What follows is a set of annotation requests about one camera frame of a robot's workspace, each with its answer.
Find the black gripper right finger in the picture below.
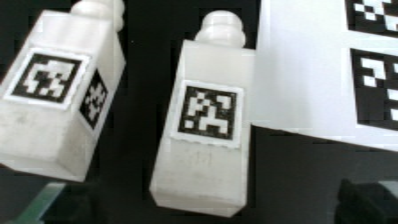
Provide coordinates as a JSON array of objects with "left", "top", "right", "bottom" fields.
[{"left": 333, "top": 179, "right": 398, "bottom": 224}]

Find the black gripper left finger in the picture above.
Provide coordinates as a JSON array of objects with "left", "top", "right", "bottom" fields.
[{"left": 14, "top": 182, "right": 88, "bottom": 224}]

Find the white table leg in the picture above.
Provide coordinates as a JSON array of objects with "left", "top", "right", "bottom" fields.
[
  {"left": 149, "top": 10, "right": 255, "bottom": 217},
  {"left": 0, "top": 0, "right": 125, "bottom": 182}
]

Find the white marker base plate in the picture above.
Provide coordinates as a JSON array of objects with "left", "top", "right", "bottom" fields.
[{"left": 250, "top": 0, "right": 398, "bottom": 152}]

